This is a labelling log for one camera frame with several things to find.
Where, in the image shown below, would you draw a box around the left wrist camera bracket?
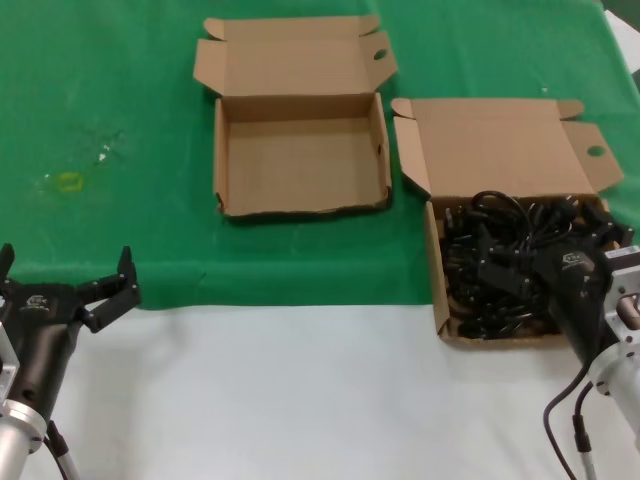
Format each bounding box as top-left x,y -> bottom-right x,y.
0,294 -> 24,401

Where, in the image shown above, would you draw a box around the tangled black power cables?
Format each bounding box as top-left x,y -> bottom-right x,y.
442,191 -> 609,342

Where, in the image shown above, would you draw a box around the green table cloth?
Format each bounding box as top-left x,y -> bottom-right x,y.
0,0 -> 640,311

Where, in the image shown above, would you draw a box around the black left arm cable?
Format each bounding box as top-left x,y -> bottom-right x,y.
43,419 -> 81,480

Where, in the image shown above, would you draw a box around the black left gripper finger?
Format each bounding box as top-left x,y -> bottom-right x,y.
0,243 -> 16,297
74,245 -> 142,335

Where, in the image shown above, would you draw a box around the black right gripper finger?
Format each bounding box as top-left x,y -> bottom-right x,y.
582,202 -> 635,251
474,237 -> 546,301

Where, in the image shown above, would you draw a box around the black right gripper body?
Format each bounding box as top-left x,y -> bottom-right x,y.
532,232 -> 610,370

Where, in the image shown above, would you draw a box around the black cable with silver connector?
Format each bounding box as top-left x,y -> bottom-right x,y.
571,384 -> 597,480

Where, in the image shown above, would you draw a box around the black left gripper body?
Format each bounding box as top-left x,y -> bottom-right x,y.
0,280 -> 87,417

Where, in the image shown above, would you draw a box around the cardboard box with clean rim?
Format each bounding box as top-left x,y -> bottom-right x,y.
389,97 -> 626,352

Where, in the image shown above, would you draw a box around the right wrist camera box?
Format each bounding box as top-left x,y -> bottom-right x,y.
601,243 -> 640,347

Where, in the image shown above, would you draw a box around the cardboard box with torn rim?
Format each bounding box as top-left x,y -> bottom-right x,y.
192,14 -> 400,220

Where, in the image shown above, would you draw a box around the thin black camera cable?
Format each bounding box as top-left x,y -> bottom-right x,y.
543,367 -> 590,480

